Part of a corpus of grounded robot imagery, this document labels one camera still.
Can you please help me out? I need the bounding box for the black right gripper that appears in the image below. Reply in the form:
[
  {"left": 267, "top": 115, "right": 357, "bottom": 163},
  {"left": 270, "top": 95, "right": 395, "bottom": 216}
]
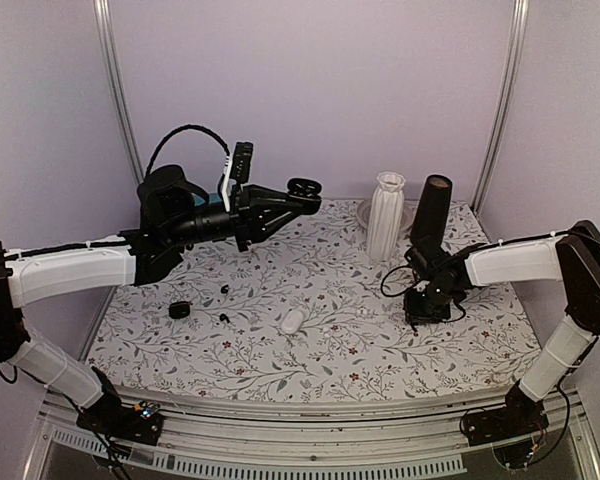
[{"left": 404, "top": 280, "right": 458, "bottom": 323}]

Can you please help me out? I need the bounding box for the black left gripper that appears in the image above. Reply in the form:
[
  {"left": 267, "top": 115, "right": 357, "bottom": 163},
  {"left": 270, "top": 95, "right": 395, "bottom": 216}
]
[{"left": 166, "top": 183, "right": 303, "bottom": 250}]

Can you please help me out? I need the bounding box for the black earbud case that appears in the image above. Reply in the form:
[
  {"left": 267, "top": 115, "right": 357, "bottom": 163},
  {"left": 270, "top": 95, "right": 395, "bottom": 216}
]
[
  {"left": 168, "top": 301, "right": 190, "bottom": 319},
  {"left": 287, "top": 178, "right": 322, "bottom": 215}
]

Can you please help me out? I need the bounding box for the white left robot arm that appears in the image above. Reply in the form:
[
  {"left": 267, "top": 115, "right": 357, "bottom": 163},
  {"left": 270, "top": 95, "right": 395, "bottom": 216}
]
[{"left": 0, "top": 165, "right": 321, "bottom": 434}]

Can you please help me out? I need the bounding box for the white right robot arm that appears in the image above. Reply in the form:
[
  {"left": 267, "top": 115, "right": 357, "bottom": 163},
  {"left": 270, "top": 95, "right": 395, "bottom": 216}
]
[{"left": 237, "top": 200, "right": 566, "bottom": 409}]

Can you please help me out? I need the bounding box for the white oval charging case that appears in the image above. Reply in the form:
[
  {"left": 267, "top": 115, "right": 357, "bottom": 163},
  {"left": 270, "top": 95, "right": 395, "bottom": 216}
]
[{"left": 280, "top": 309, "right": 305, "bottom": 335}]

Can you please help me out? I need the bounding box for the black tall tumbler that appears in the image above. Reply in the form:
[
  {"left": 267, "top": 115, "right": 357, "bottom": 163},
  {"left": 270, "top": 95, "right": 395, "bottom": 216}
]
[{"left": 410, "top": 174, "right": 453, "bottom": 249}]

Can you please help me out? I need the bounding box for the white ribbed plate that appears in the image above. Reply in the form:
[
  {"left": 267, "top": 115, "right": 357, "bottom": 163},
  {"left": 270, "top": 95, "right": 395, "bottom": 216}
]
[{"left": 356, "top": 199, "right": 415, "bottom": 235}]

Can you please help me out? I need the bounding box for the white pleated vase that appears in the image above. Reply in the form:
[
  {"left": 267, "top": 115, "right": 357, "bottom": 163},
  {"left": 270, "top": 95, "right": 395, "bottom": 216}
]
[{"left": 366, "top": 172, "right": 405, "bottom": 261}]

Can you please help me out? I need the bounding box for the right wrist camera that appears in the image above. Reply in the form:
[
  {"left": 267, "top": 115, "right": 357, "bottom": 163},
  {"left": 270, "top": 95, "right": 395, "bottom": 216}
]
[{"left": 404, "top": 245, "right": 448, "bottom": 280}]

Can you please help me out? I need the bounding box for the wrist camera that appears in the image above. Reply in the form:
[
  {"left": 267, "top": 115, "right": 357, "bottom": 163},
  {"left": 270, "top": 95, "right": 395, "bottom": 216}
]
[
  {"left": 218, "top": 142, "right": 254, "bottom": 212},
  {"left": 404, "top": 245, "right": 448, "bottom": 280}
]

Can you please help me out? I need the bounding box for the black right camera cable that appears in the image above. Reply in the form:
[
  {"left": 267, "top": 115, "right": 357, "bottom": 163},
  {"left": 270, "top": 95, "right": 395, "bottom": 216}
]
[{"left": 379, "top": 264, "right": 469, "bottom": 324}]

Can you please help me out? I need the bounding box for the black camera cable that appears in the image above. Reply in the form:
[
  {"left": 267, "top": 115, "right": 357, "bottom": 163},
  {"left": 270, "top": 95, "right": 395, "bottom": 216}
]
[
  {"left": 379, "top": 264, "right": 469, "bottom": 324},
  {"left": 142, "top": 124, "right": 230, "bottom": 176}
]

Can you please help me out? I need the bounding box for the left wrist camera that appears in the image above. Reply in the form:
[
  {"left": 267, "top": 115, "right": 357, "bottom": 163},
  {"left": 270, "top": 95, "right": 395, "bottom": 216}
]
[{"left": 218, "top": 142, "right": 254, "bottom": 212}]

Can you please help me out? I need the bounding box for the black left camera cable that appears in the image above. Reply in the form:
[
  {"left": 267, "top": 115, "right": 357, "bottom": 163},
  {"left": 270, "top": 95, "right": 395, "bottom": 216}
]
[{"left": 142, "top": 124, "right": 230, "bottom": 176}]

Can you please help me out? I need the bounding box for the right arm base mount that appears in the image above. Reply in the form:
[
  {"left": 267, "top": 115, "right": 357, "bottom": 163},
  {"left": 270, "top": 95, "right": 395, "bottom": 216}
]
[{"left": 459, "top": 383, "right": 549, "bottom": 446}]

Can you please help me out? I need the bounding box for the aluminium front rail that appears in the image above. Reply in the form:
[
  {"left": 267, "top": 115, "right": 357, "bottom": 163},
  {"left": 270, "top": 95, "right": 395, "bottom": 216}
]
[{"left": 24, "top": 387, "right": 600, "bottom": 480}]

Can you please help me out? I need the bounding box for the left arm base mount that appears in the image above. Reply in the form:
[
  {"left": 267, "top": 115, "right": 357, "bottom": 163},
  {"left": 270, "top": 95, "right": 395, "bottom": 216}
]
[{"left": 76, "top": 367, "right": 165, "bottom": 446}]

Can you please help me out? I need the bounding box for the aluminium corner post left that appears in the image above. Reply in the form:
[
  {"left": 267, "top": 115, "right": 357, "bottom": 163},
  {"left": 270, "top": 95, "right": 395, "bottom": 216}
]
[{"left": 93, "top": 0, "right": 144, "bottom": 184}]

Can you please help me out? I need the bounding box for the aluminium corner post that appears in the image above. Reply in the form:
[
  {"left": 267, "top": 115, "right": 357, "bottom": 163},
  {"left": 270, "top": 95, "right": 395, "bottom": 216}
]
[
  {"left": 93, "top": 0, "right": 144, "bottom": 184},
  {"left": 471, "top": 0, "right": 530, "bottom": 217}
]

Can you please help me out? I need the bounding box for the aluminium corner post right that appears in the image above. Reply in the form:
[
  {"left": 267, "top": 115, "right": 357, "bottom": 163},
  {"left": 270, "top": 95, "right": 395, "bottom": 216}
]
[{"left": 471, "top": 0, "right": 530, "bottom": 217}]

